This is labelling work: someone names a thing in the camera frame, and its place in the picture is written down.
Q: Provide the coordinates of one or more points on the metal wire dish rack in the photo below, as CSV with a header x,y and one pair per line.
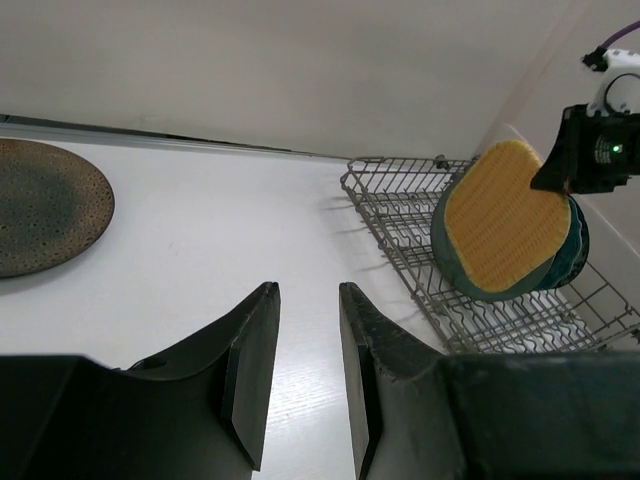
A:
x,y
397,198

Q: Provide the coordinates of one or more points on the brown round plate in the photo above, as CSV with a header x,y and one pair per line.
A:
x,y
54,206

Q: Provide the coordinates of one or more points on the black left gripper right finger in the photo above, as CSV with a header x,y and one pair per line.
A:
x,y
398,407

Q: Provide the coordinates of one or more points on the orange woven square tray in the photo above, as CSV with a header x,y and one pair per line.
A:
x,y
500,227

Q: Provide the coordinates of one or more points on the teal scalloped plate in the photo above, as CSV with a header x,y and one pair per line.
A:
x,y
571,258

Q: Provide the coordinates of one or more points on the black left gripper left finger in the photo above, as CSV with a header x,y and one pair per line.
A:
x,y
199,407

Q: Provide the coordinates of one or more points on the grey blue round plate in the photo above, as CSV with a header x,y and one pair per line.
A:
x,y
453,272

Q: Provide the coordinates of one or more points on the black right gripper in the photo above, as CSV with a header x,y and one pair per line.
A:
x,y
591,154

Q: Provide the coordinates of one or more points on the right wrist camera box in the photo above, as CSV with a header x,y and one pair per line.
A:
x,y
618,89

